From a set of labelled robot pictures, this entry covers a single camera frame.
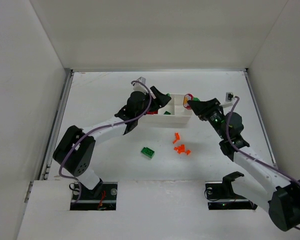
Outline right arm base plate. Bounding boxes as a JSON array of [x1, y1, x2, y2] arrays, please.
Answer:
[[204, 181, 258, 211]]

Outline orange lego pile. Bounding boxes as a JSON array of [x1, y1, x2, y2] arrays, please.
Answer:
[[174, 144, 191, 156]]

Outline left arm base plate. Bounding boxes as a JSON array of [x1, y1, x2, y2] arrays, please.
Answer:
[[69, 182, 118, 211]]

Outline orange small lego piece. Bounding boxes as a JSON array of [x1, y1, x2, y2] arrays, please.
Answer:
[[172, 132, 180, 144]]

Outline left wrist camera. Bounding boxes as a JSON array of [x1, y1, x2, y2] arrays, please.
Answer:
[[132, 76, 146, 93]]

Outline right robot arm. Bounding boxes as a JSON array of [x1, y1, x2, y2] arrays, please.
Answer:
[[187, 98, 300, 232]]

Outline white divided plastic container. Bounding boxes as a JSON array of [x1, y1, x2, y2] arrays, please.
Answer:
[[138, 93, 193, 128]]

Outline red printed duplo brick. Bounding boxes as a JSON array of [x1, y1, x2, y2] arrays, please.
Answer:
[[182, 93, 201, 111]]

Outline green duplo brick upside down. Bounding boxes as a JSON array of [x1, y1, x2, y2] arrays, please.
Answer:
[[140, 147, 155, 159]]

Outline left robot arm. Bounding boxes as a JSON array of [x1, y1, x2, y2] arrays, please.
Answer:
[[52, 83, 172, 198]]

